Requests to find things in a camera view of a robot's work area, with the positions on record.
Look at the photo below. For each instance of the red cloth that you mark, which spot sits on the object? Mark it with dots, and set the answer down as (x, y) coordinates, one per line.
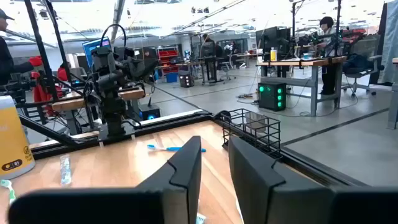
(38, 93)

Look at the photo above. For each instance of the light blue toothpaste tube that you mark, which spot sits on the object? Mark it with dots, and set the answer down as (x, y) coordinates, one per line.
(200, 219)

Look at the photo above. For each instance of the yellow bottle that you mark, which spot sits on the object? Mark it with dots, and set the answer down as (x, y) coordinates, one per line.
(273, 55)

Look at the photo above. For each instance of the grey table leg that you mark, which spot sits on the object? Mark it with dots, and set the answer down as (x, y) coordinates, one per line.
(392, 99)

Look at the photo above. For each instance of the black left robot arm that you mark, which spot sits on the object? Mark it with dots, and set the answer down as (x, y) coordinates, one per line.
(113, 109)

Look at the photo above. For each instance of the black box with lights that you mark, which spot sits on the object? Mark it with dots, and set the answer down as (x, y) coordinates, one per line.
(186, 81)

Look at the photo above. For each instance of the blue screen monitor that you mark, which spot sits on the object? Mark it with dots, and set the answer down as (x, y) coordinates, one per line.
(90, 48)

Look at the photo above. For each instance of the red glove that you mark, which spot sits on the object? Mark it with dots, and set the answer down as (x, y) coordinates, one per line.
(35, 61)

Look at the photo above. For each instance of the yellow canister white lid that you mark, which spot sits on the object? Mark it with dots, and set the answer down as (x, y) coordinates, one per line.
(14, 140)

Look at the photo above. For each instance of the grey curtain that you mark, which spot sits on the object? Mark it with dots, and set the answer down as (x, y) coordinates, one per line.
(390, 40)

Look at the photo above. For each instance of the green white toothbrush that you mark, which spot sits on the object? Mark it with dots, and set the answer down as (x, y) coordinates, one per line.
(7, 185)

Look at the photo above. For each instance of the computer tower green lights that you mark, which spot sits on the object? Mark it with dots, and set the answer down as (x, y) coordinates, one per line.
(267, 98)

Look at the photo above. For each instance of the clear plastic cup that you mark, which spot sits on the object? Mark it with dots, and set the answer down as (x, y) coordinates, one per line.
(255, 122)

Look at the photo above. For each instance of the wooden workbench black frame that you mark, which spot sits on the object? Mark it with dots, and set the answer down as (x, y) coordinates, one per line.
(130, 93)

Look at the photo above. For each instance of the black monitor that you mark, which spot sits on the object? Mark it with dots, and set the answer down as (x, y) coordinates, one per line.
(267, 40)

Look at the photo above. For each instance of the person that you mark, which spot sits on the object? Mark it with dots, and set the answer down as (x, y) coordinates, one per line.
(328, 77)
(207, 46)
(4, 62)

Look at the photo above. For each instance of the wooden workbench grey legs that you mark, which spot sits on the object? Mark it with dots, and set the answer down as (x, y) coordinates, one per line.
(311, 62)

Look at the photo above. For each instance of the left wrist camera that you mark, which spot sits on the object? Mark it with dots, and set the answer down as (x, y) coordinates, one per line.
(101, 60)

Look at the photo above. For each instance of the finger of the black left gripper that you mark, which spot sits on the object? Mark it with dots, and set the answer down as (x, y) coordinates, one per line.
(149, 67)
(133, 71)

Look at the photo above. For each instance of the blue white toothbrush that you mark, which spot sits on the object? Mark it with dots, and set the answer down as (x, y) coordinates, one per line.
(65, 171)
(174, 148)

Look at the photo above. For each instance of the blue bin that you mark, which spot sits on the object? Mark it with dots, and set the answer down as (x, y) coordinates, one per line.
(171, 77)

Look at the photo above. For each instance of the red bin shelf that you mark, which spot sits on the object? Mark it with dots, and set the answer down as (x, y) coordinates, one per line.
(168, 53)

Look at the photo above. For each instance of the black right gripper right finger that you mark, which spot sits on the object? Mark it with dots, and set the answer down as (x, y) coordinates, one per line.
(258, 186)

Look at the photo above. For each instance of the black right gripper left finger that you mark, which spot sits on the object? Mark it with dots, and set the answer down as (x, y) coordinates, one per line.
(183, 174)

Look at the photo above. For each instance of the computer tower blue light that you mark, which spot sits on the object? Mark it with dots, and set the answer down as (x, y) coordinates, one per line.
(149, 112)

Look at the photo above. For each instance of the grey office chair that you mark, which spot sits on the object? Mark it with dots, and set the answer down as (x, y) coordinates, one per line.
(363, 49)

